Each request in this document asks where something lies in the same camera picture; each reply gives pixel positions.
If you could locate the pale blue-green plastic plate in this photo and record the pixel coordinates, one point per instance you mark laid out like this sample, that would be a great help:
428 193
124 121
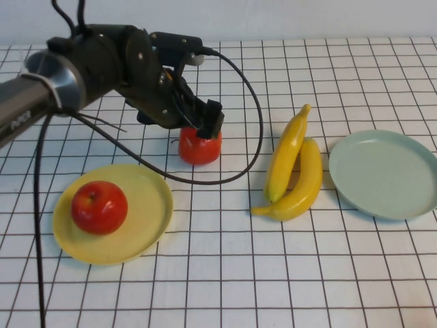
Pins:
382 174

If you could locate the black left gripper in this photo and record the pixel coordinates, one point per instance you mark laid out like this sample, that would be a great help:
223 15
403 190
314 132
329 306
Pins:
157 102

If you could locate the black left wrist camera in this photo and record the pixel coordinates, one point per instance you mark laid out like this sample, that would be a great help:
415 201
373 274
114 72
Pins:
174 41

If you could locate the white black-gridded tablecloth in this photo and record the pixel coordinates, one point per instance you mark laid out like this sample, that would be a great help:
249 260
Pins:
273 273

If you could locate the yellow plastic banana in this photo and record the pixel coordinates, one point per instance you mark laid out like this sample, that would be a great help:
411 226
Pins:
307 184
286 153

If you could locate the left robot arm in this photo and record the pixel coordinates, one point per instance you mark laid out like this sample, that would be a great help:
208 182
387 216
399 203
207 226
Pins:
20 99

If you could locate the yellow plastic plate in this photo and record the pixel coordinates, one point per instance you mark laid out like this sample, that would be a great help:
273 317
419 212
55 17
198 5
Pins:
143 218

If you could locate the red plastic apple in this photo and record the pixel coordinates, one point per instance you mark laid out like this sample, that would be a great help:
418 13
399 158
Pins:
198 152
99 208

